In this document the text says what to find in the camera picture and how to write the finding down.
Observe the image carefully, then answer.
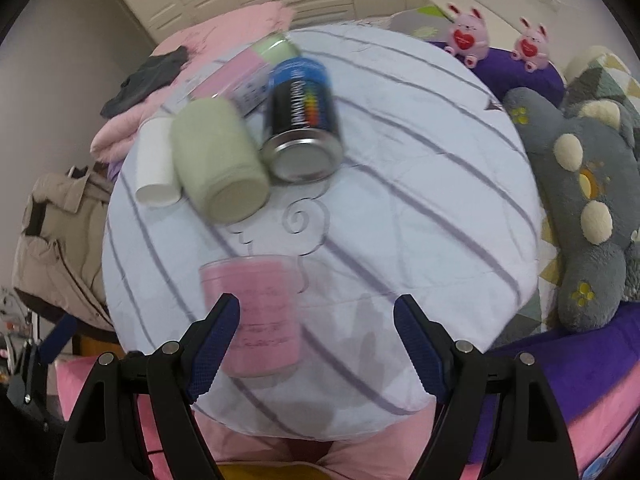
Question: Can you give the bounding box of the pink clear plastic cup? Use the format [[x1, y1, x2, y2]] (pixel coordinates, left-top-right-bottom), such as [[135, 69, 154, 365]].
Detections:
[[200, 256, 302, 378]]

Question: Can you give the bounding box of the dark grey garment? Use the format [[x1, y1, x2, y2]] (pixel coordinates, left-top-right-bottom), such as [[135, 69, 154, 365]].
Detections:
[[100, 46, 189, 119]]

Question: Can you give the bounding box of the pink quilt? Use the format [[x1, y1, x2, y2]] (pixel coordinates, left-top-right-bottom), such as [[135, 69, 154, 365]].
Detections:
[[90, 1, 295, 164]]

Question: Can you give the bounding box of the large pink bunny toy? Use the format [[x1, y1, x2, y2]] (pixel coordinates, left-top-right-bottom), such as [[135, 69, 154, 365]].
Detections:
[[444, 3, 490, 68]]

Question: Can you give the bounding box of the purple plush pillow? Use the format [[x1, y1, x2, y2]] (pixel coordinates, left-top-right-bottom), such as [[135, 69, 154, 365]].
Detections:
[[434, 39, 566, 109]]

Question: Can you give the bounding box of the grey dinosaur plush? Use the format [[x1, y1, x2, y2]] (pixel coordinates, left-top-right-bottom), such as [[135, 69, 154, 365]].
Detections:
[[503, 88, 639, 332]]

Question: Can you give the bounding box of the pale green cup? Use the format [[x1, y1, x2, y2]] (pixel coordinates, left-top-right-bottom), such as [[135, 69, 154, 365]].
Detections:
[[170, 96, 270, 223]]

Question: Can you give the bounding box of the small pink bunny toy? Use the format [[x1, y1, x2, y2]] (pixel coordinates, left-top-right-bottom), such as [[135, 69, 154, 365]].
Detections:
[[511, 16, 550, 73]]

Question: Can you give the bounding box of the white paper cup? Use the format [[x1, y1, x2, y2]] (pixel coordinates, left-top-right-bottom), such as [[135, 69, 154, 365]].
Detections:
[[134, 116, 181, 208]]

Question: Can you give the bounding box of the blue black metal can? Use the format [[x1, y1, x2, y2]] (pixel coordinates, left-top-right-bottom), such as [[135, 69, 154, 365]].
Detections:
[[260, 56, 344, 183]]

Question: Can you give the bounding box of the grey flower pillow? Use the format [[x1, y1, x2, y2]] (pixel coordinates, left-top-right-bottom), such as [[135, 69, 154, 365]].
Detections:
[[387, 4, 452, 42]]

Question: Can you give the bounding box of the pink green glass cup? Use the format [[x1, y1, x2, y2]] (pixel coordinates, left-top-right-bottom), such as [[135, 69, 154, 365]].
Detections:
[[189, 32, 300, 116]]

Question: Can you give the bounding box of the beige jacket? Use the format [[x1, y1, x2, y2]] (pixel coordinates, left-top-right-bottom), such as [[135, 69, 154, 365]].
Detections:
[[12, 170, 115, 340]]

